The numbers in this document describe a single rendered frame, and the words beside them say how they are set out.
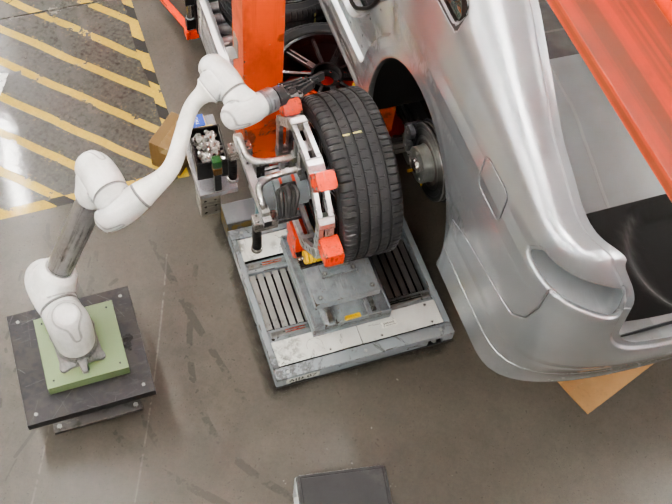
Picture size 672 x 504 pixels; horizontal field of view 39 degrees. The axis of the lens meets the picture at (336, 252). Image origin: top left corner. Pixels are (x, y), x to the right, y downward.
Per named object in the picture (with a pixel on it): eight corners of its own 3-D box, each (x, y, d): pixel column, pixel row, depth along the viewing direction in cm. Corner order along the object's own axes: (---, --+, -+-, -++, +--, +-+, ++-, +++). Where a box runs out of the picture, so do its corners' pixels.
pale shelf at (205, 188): (238, 191, 415) (238, 187, 412) (200, 200, 411) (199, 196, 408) (213, 117, 435) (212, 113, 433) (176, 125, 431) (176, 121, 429)
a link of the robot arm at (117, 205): (138, 201, 321) (120, 172, 326) (96, 233, 322) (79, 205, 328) (156, 213, 333) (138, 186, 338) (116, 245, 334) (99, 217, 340)
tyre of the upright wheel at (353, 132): (418, 256, 345) (381, 75, 336) (357, 272, 339) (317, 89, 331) (367, 244, 408) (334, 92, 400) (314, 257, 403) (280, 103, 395)
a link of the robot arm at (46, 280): (34, 325, 368) (12, 282, 377) (72, 318, 379) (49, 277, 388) (98, 184, 323) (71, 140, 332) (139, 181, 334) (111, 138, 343)
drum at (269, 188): (316, 207, 369) (318, 186, 357) (264, 220, 364) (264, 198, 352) (305, 179, 376) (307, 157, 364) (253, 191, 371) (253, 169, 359)
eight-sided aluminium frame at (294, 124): (329, 277, 376) (339, 197, 330) (313, 281, 375) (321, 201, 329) (288, 170, 403) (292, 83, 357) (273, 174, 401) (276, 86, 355)
